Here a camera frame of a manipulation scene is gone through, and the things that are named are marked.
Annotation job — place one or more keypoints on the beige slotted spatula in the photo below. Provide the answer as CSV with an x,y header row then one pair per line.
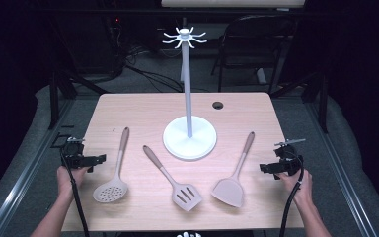
x,y
184,194

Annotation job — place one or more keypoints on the white utensil stand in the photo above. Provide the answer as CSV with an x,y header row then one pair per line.
x,y
190,138

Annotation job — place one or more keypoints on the black metal frame leg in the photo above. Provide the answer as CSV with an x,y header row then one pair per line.
x,y
54,98
323,105

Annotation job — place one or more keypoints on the person's left hand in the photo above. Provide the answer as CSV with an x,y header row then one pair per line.
x,y
66,181

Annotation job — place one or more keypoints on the aluminium rail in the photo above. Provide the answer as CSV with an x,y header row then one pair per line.
x,y
342,171
23,184

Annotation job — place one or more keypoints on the black table grommet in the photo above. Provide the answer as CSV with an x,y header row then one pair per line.
x,y
217,105

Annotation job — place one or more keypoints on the black folding chair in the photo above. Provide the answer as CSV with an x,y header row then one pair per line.
x,y
253,56

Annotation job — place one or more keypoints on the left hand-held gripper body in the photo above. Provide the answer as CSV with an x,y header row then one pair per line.
x,y
74,154

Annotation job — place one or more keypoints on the beige solid spatula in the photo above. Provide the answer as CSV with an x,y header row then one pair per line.
x,y
230,191

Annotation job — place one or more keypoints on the person's right hand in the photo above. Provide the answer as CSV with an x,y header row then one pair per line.
x,y
301,189

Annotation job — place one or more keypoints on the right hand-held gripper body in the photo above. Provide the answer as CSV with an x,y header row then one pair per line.
x,y
288,161

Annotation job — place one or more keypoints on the beige skimmer spoon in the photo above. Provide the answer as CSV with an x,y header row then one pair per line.
x,y
112,191

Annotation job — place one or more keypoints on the white object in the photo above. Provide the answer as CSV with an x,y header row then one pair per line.
x,y
187,235

